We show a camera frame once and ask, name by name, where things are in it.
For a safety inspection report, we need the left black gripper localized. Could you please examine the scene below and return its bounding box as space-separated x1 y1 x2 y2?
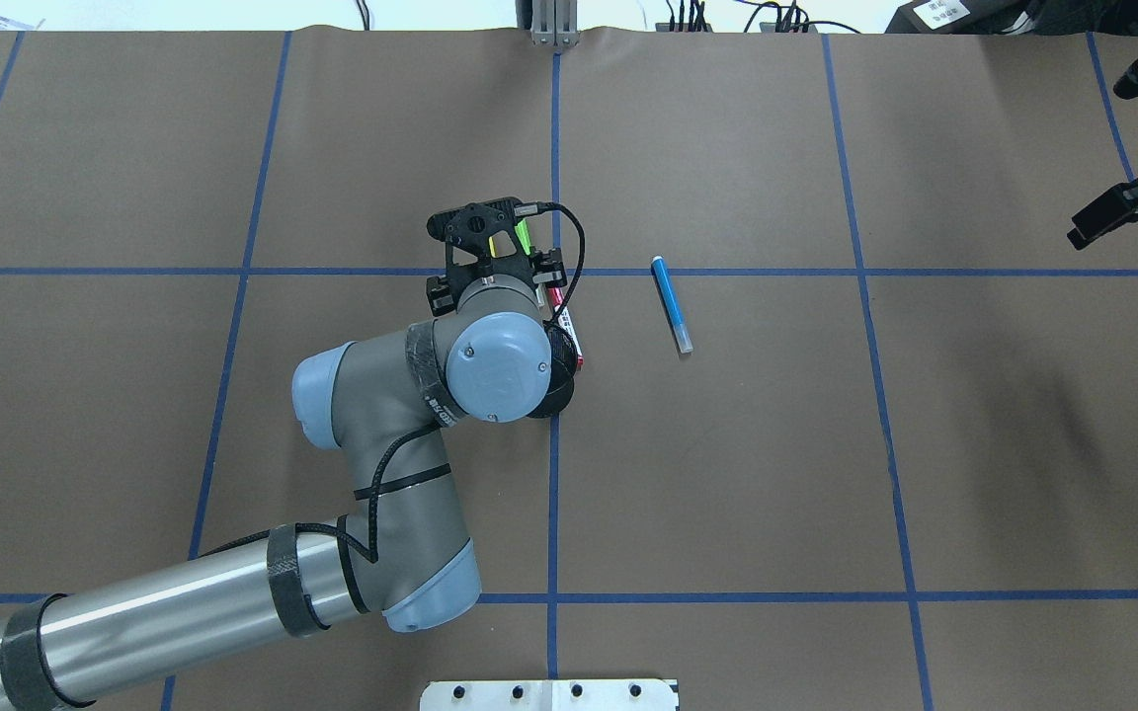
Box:
446 243 537 297

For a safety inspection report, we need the green highlighter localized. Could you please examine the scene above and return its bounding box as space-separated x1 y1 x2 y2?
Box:
512 220 534 258

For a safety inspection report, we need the red capped white marker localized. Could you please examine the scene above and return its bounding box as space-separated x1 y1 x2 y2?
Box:
542 286 586 373

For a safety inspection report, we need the blue marker pen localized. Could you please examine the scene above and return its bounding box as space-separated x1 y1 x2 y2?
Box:
650 255 692 356

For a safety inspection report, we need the yellow highlighter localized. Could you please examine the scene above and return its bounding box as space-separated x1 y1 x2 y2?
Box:
487 231 523 261

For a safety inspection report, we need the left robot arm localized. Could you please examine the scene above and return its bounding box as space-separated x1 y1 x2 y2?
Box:
0 235 440 706

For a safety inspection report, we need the black mesh pen cup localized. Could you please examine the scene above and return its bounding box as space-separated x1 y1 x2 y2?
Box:
528 321 582 419

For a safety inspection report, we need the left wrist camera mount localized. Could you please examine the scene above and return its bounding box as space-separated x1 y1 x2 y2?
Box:
426 197 546 258

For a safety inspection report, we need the aluminium frame post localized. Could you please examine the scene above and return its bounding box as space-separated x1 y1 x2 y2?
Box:
514 0 582 52

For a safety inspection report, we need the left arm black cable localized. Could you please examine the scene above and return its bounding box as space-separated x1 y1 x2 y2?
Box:
193 202 587 593

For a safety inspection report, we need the usb hub with cables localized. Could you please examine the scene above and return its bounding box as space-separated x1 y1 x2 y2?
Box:
640 1 861 35

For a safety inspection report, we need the white camera stand base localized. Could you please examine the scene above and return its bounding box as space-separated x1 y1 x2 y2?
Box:
419 678 681 710

